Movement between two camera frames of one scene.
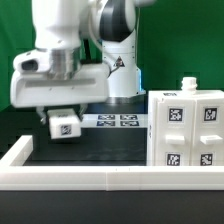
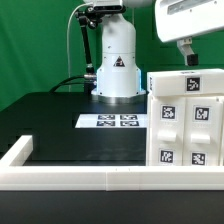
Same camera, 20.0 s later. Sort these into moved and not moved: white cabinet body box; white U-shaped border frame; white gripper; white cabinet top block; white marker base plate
Moved: white cabinet top block; white gripper
Not moved: white cabinet body box; white U-shaped border frame; white marker base plate
